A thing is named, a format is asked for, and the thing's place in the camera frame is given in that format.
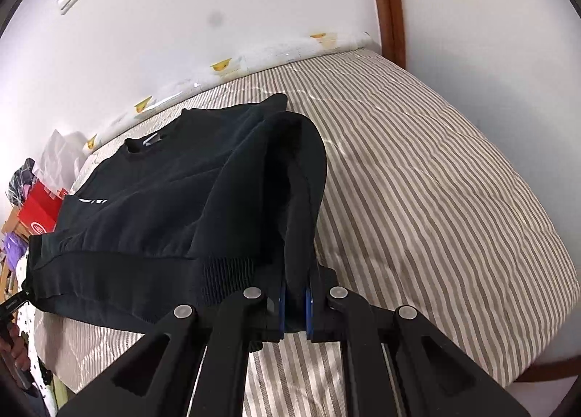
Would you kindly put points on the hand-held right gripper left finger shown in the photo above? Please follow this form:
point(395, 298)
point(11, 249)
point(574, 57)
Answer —
point(283, 312)

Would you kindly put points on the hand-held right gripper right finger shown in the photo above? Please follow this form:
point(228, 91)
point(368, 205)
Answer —
point(308, 312)

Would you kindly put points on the black sweatshirt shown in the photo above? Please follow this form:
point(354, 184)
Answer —
point(159, 199)

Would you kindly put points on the person's left hand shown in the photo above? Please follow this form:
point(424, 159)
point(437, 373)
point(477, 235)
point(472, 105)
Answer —
point(19, 349)

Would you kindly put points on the purple cloth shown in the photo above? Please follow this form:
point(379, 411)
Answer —
point(11, 251)

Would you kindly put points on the wooden chair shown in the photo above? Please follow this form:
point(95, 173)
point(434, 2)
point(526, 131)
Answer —
point(10, 224)

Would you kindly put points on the red paper shopping bag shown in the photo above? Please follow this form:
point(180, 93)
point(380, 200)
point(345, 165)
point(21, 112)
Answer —
point(38, 212)

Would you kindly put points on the plaid cloth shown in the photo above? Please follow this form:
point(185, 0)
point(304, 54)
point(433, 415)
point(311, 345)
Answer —
point(20, 181)

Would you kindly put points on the white plastic bag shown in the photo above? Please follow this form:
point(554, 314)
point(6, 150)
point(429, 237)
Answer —
point(59, 158)

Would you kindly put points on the striped quilt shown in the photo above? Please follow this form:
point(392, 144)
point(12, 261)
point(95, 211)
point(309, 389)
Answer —
point(431, 199)

